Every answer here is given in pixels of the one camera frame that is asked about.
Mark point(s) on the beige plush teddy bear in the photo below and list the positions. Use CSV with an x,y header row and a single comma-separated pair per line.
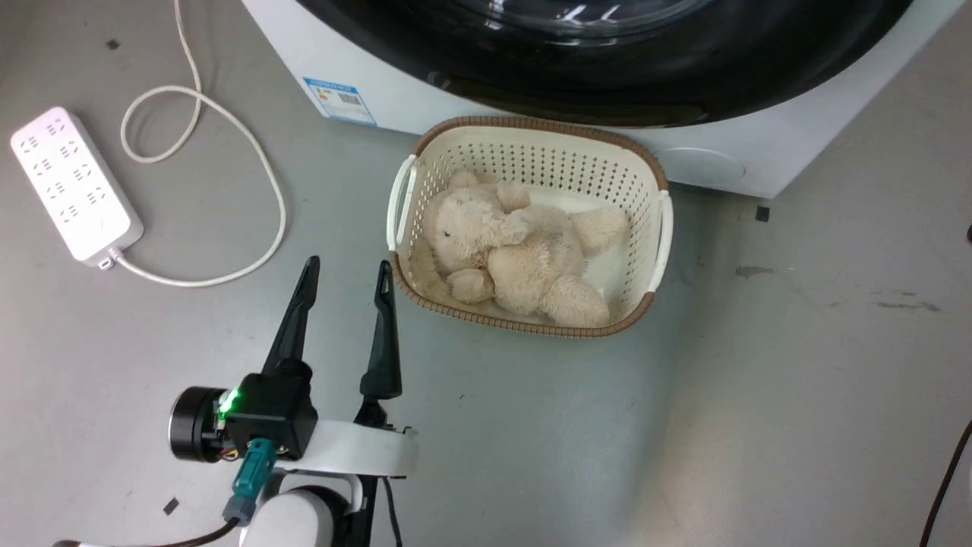
x,y
524,251

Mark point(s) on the white power strip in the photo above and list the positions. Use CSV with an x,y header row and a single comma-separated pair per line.
x,y
74,186

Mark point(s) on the blue white energy label sticker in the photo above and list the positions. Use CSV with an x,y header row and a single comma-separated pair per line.
x,y
339,99

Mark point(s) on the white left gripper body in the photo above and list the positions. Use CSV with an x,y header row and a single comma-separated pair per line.
x,y
357,450

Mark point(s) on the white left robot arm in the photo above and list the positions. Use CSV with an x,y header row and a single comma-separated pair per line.
x,y
296,520

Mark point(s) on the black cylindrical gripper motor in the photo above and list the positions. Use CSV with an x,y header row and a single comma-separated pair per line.
x,y
194,424

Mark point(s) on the round white filter cover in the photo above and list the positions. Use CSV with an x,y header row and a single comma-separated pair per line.
x,y
700,165

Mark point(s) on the black tape floor mark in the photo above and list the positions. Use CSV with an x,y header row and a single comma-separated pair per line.
x,y
171,506
762,214

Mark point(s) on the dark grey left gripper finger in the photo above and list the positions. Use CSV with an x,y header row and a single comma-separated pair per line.
x,y
383,357
295,327

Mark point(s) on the cream perforated laundry basket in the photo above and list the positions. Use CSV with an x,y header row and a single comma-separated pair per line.
x,y
531,152

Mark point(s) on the black round washing machine door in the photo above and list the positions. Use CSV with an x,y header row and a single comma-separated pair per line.
x,y
759,68

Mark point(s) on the white washing machine body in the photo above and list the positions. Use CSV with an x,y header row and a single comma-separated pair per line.
x,y
759,144

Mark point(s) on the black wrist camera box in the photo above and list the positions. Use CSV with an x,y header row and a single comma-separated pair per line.
x,y
267,414

